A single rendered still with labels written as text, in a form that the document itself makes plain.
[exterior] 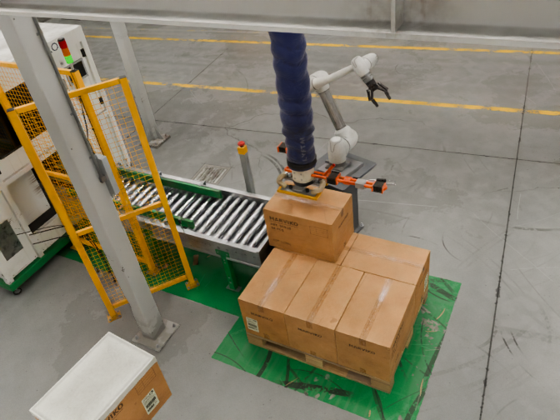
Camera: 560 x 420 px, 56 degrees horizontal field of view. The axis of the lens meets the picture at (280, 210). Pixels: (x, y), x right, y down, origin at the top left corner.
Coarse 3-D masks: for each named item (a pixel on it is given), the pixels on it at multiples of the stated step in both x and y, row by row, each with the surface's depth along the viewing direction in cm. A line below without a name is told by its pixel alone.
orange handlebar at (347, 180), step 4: (284, 168) 402; (288, 168) 404; (316, 172) 393; (320, 172) 391; (312, 176) 391; (316, 176) 389; (320, 176) 388; (340, 176) 384; (340, 180) 381; (344, 180) 379; (348, 180) 379; (352, 180) 380; (356, 180) 379; (348, 184) 379; (352, 184) 377; (364, 184) 373; (384, 188) 367
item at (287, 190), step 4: (288, 184) 405; (280, 188) 402; (284, 188) 401; (288, 188) 400; (304, 188) 398; (308, 188) 393; (284, 192) 399; (288, 192) 397; (292, 192) 396; (296, 192) 395; (300, 192) 394; (304, 192) 393; (308, 192) 393; (320, 192) 392; (300, 196) 393; (304, 196) 391; (308, 196) 390; (312, 196) 389; (316, 196) 389; (316, 200) 388
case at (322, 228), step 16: (336, 192) 418; (272, 208) 413; (288, 208) 410; (304, 208) 408; (320, 208) 405; (336, 208) 403; (272, 224) 420; (288, 224) 411; (304, 224) 402; (320, 224) 394; (336, 224) 396; (352, 224) 432; (272, 240) 433; (288, 240) 423; (304, 240) 414; (320, 240) 405; (336, 240) 404; (320, 256) 416; (336, 256) 412
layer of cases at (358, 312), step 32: (288, 256) 426; (352, 256) 417; (384, 256) 412; (416, 256) 408; (256, 288) 403; (288, 288) 398; (320, 288) 394; (352, 288) 390; (384, 288) 386; (416, 288) 389; (256, 320) 404; (288, 320) 382; (320, 320) 371; (352, 320) 367; (384, 320) 364; (320, 352) 389; (352, 352) 369; (384, 352) 352
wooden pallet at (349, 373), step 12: (252, 336) 421; (408, 336) 401; (276, 348) 420; (288, 348) 419; (300, 360) 409; (312, 360) 401; (324, 360) 393; (336, 372) 396; (348, 372) 395; (360, 372) 380; (372, 384) 382; (384, 384) 375
